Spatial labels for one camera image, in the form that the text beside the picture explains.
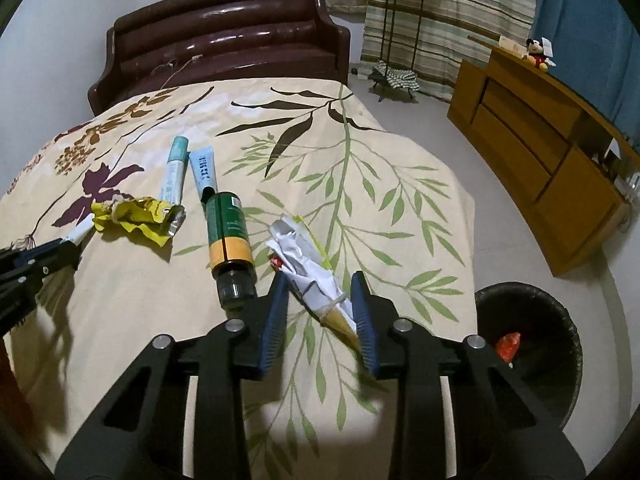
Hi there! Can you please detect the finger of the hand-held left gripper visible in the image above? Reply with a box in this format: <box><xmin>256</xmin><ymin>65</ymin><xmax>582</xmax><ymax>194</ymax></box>
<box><xmin>0</xmin><ymin>240</ymin><xmax>62</xmax><ymax>267</ymax></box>
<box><xmin>0</xmin><ymin>244</ymin><xmax>83</xmax><ymax>291</ymax></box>

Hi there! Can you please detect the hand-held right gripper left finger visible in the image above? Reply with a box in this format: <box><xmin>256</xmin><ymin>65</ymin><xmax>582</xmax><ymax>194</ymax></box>
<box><xmin>54</xmin><ymin>271</ymin><xmax>291</xmax><ymax>480</ymax></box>

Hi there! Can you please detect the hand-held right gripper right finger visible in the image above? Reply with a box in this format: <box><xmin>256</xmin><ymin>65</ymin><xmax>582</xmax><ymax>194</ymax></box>
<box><xmin>350</xmin><ymin>270</ymin><xmax>587</xmax><ymax>480</ymax></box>

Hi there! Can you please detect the white paper wrapper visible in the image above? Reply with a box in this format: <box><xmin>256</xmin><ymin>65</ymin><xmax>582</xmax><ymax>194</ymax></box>
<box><xmin>265</xmin><ymin>214</ymin><xmax>358</xmax><ymax>351</ymax></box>

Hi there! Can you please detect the yellow wrapper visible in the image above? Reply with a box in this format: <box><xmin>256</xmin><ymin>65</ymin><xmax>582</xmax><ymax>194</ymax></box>
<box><xmin>90</xmin><ymin>196</ymin><xmax>173</xmax><ymax>249</ymax></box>

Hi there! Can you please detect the green bottle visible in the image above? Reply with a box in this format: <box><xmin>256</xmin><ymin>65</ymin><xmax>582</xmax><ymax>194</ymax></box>
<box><xmin>206</xmin><ymin>191</ymin><xmax>258</xmax><ymax>310</ymax></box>

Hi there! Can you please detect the orange plastic bag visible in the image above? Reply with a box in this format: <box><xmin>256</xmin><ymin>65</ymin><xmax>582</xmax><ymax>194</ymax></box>
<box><xmin>495</xmin><ymin>332</ymin><xmax>522</xmax><ymax>363</ymax></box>

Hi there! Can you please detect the teal capped toothpaste tube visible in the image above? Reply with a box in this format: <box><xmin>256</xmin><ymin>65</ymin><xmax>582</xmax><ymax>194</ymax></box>
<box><xmin>159</xmin><ymin>136</ymin><xmax>192</xmax><ymax>237</ymax></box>

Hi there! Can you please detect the light blue tube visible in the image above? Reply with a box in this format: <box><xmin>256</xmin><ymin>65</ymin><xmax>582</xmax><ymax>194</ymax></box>
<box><xmin>189</xmin><ymin>146</ymin><xmax>219</xmax><ymax>203</ymax></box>

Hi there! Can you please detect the black trash bin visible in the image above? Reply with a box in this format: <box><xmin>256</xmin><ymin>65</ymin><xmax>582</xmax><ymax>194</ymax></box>
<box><xmin>474</xmin><ymin>282</ymin><xmax>583</xmax><ymax>428</ymax></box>

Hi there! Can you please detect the floral beige blanket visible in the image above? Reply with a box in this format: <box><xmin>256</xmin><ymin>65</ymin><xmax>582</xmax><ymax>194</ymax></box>
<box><xmin>0</xmin><ymin>79</ymin><xmax>476</xmax><ymax>480</ymax></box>

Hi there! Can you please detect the wooden cabinet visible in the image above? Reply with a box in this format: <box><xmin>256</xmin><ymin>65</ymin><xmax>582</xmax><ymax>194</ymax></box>
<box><xmin>446</xmin><ymin>35</ymin><xmax>640</xmax><ymax>277</ymax></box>

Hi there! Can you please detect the green checked cloth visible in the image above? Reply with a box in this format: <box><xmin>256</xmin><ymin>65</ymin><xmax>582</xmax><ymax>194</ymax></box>
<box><xmin>372</xmin><ymin>60</ymin><xmax>420</xmax><ymax>92</ymax></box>

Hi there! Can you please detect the brown leather headboard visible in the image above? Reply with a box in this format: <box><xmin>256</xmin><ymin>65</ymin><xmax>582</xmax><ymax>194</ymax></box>
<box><xmin>87</xmin><ymin>0</ymin><xmax>352</xmax><ymax>113</ymax></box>

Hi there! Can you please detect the black metal plant stand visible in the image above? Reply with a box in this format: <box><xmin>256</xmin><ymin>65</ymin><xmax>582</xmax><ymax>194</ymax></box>
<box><xmin>368</xmin><ymin>0</ymin><xmax>426</xmax><ymax>103</ymax></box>

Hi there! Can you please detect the mouse plush toy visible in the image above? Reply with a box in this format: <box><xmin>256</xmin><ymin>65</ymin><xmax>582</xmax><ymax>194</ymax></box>
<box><xmin>522</xmin><ymin>37</ymin><xmax>556</xmax><ymax>71</ymax></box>

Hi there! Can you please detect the striped curtain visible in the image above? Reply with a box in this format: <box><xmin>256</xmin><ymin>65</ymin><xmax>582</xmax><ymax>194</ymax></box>
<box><xmin>361</xmin><ymin>0</ymin><xmax>541</xmax><ymax>103</ymax></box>

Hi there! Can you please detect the blue curtain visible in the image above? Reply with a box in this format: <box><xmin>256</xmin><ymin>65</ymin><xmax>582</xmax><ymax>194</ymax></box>
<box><xmin>530</xmin><ymin>0</ymin><xmax>640</xmax><ymax>153</ymax></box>

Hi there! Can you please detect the thin cable on headboard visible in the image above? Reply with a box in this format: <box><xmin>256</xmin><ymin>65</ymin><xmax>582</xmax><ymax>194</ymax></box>
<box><xmin>150</xmin><ymin>55</ymin><xmax>203</xmax><ymax>91</ymax></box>

